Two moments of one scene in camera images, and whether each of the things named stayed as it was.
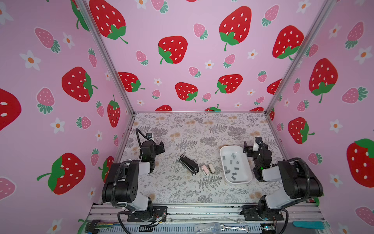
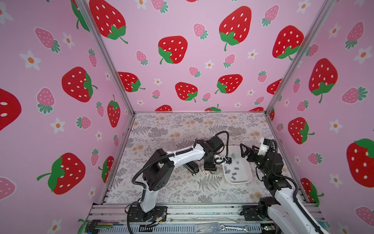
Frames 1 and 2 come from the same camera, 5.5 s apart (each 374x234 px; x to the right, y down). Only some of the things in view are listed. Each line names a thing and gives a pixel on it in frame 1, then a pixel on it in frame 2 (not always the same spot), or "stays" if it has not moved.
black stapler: x=193 y=167 stays
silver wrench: x=247 y=228 stays
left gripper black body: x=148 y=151 -> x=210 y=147
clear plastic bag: x=207 y=228 stays
